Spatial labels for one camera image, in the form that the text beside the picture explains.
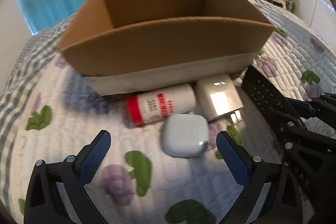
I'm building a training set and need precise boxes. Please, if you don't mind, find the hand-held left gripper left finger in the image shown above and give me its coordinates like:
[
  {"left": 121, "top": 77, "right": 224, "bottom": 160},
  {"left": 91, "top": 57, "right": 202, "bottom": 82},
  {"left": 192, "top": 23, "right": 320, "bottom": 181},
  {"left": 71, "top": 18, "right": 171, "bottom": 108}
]
[{"left": 24, "top": 130, "right": 112, "bottom": 224}]

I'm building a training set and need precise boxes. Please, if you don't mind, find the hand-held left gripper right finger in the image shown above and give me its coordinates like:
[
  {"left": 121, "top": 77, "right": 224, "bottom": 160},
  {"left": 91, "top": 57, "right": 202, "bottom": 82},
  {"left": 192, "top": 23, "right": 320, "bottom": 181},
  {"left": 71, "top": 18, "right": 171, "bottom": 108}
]
[{"left": 216, "top": 131, "right": 309, "bottom": 224}]

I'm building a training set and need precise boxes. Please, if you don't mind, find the white power adapter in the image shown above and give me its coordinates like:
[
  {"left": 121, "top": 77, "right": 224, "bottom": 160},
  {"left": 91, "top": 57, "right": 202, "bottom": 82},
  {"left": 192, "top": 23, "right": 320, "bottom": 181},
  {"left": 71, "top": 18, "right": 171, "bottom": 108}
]
[{"left": 195, "top": 73, "right": 243, "bottom": 125}]

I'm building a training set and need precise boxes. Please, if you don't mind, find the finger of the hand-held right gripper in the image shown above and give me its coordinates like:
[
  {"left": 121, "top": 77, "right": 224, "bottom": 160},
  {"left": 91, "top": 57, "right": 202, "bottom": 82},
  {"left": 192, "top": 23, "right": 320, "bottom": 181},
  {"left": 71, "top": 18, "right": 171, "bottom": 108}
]
[
  {"left": 286, "top": 92, "right": 336, "bottom": 139},
  {"left": 241, "top": 65, "right": 336, "bottom": 203}
]

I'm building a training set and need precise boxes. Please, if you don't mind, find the white earbuds case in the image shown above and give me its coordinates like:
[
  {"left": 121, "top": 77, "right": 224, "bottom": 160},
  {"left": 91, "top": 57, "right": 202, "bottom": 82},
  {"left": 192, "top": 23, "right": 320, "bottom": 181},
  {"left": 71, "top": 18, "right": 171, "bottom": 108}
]
[{"left": 161, "top": 113, "right": 210, "bottom": 158}]

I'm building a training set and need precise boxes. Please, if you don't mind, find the white bottle with red cap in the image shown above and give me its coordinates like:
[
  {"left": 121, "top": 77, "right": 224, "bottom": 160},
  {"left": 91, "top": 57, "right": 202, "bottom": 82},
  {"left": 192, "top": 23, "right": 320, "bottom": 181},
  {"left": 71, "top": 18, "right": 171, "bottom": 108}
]
[{"left": 126, "top": 83, "right": 197, "bottom": 127}]

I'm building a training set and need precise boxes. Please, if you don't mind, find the brown cardboard box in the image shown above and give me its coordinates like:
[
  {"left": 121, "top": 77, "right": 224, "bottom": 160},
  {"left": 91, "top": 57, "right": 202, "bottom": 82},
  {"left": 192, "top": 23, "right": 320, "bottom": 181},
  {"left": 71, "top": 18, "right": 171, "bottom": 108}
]
[{"left": 57, "top": 0, "right": 276, "bottom": 96}]

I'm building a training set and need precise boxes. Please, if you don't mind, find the white louvered wardrobe door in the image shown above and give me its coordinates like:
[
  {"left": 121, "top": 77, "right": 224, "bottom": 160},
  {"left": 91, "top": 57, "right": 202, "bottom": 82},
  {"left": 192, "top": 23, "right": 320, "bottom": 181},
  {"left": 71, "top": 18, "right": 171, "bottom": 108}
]
[{"left": 290, "top": 0, "right": 336, "bottom": 50}]

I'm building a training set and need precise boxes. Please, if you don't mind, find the floral quilted blanket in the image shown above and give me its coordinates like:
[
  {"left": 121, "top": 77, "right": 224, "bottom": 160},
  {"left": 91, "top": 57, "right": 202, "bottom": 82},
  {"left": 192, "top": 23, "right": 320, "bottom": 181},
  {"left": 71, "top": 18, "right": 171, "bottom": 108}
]
[{"left": 0, "top": 0, "right": 336, "bottom": 224}]

